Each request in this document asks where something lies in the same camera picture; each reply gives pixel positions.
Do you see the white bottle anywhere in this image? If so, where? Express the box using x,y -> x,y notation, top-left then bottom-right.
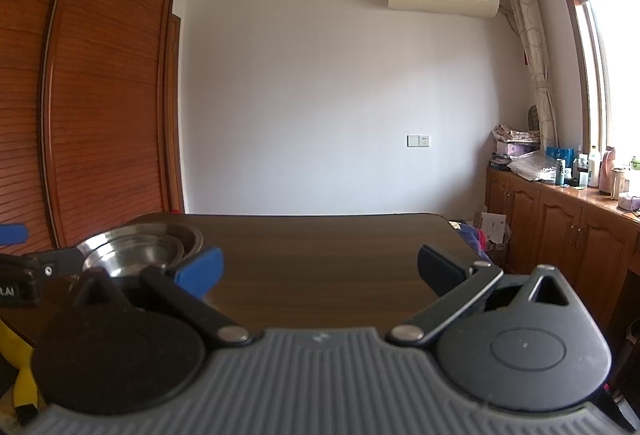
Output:
587,145 -> 601,188

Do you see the white paper bag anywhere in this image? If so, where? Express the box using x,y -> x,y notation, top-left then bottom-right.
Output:
480,211 -> 511,246

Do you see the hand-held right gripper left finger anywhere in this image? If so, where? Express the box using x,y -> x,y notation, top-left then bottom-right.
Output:
67,246 -> 253,347

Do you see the floral blanket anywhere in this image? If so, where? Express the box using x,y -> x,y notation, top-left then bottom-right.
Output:
449,219 -> 493,263

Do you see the clear plastic bag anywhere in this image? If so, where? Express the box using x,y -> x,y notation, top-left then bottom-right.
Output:
507,152 -> 558,186

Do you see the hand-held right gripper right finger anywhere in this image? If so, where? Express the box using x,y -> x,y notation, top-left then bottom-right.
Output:
389,244 -> 583,346

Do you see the wooden window frame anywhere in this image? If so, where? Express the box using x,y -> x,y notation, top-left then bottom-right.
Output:
550,0 -> 640,176

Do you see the patterned beige curtain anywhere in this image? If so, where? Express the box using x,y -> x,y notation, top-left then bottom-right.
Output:
500,0 -> 559,150

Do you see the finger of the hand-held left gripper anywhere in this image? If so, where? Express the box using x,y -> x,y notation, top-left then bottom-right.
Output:
0,224 -> 29,246
20,246 -> 85,278

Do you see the medium steel bowl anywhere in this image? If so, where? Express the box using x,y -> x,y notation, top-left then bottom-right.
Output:
89,235 -> 187,277

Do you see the pink kettle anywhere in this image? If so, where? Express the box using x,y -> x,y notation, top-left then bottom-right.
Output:
600,146 -> 621,196

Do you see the pink box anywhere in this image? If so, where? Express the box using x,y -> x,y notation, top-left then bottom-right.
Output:
495,142 -> 541,158

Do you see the wooden louvered wardrobe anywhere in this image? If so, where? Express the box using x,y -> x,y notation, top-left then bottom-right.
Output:
0,0 -> 186,256

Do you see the large steel bowl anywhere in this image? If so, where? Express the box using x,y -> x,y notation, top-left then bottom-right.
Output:
76,223 -> 205,278

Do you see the wooden low cabinet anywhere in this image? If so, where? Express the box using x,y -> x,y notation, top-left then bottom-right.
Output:
485,165 -> 640,331

